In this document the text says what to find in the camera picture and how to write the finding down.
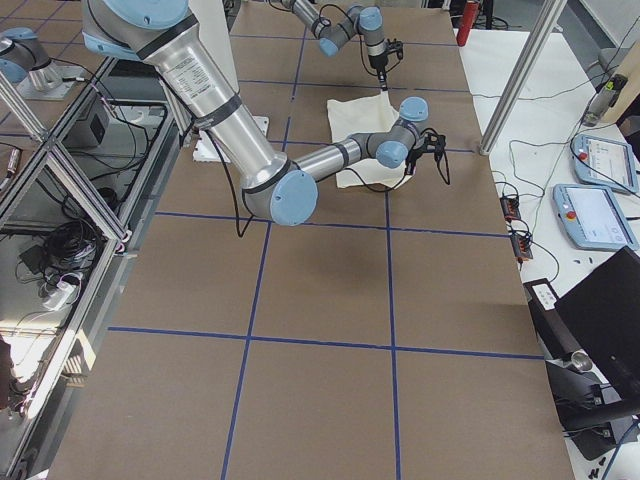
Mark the white power strip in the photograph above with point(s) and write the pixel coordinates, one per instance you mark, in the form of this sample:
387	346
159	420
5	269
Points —
60	296

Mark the red fire extinguisher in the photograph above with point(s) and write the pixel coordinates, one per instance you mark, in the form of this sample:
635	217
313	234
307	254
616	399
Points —
466	22

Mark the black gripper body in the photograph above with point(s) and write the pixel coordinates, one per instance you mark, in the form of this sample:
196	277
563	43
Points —
377	61
414	157

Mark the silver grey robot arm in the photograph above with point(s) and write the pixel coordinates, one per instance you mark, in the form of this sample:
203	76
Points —
166	36
333	27

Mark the clear water bottle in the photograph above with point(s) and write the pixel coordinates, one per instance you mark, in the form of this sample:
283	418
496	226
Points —
605	98

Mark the lower orange black adapter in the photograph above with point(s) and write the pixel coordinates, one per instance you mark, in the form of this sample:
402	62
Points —
521	245

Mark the upper orange black adapter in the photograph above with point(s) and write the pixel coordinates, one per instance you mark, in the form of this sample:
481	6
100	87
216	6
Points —
510	208

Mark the aluminium frame cabinet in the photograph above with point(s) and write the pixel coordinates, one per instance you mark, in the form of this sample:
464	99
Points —
81	169

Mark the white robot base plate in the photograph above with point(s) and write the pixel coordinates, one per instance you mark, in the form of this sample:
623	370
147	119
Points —
260	125

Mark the orange black adapter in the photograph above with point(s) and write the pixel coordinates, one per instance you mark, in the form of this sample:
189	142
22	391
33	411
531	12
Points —
521	245
510	208

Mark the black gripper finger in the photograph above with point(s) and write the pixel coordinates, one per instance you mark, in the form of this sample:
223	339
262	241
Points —
382	78

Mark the aluminium frame post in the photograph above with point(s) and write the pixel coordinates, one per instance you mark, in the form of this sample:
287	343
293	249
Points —
535	42

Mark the cream long-sleeve cat shirt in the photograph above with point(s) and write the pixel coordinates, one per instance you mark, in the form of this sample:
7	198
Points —
362	117

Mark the blue teach pendant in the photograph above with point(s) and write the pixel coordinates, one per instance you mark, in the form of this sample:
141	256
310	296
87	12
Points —
606	162
592	217

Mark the upper blue teach pendant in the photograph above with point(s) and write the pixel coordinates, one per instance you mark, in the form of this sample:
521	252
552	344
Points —
606	162

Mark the lower blue teach pendant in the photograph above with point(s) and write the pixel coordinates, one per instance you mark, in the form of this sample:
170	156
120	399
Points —
592	217

